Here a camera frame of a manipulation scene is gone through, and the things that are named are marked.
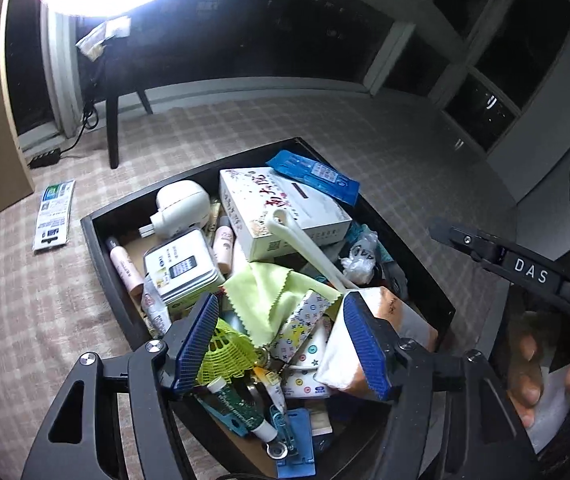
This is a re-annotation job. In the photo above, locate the patterned pouch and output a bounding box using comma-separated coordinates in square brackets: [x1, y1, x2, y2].
[267, 290, 346, 401]

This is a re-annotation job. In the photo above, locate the white paper tag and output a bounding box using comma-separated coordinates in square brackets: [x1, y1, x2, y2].
[76, 16, 132, 61]

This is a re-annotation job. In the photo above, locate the black pouch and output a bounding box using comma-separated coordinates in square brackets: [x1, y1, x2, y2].
[380, 260, 408, 301]

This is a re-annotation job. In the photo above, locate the tin box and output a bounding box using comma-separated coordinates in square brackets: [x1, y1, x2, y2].
[143, 227, 226, 306]

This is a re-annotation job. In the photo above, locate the black box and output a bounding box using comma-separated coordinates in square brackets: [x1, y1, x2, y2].
[81, 136, 456, 480]

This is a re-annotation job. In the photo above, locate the blue clip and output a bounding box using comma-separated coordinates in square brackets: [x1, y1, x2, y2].
[267, 405, 296, 461]

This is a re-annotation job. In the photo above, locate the black power strip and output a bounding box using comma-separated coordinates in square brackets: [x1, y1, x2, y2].
[27, 146, 63, 170]

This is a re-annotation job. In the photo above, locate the white shoehorn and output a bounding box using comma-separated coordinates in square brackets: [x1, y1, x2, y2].
[264, 210, 361, 293]

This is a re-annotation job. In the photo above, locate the black light stand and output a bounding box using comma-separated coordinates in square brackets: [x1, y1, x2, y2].
[77, 55, 153, 171]

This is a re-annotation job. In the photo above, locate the white tissue box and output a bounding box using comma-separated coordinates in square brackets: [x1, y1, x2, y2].
[218, 167, 353, 263]

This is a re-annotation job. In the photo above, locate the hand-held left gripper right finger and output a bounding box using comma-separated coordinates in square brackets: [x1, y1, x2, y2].
[342, 290, 538, 480]

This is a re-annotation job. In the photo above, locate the blue phone stand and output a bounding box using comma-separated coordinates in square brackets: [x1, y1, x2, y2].
[276, 407, 318, 478]

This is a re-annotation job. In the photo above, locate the white plastic bag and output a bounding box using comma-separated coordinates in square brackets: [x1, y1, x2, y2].
[339, 232, 381, 283]

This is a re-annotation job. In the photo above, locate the pink tube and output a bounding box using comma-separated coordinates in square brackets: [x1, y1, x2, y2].
[107, 236, 145, 297]
[213, 217, 236, 273]

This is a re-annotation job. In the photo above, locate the green tube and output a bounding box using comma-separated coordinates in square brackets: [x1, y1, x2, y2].
[210, 379, 277, 443]

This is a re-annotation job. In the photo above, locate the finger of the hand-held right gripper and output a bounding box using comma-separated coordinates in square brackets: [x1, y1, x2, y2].
[427, 217, 570, 306]

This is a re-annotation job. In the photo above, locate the black power strip cable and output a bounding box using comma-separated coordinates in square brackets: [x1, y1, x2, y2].
[60, 100, 98, 156]

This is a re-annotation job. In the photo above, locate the person's right hand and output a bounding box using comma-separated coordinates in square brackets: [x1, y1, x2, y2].
[508, 330, 570, 427]

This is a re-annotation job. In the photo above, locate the white charger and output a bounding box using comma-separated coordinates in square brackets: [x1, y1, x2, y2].
[139, 182, 212, 238]

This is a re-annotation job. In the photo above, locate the orange tissue pack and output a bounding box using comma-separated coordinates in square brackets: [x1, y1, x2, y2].
[314, 285, 438, 393]

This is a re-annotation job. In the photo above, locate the green cloth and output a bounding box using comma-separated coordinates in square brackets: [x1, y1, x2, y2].
[221, 262, 343, 348]

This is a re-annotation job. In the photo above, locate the yellow green shuttlecock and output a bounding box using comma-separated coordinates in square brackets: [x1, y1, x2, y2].
[196, 319, 258, 386]

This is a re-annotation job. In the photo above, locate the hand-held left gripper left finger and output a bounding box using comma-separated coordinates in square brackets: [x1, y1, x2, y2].
[20, 292, 221, 480]

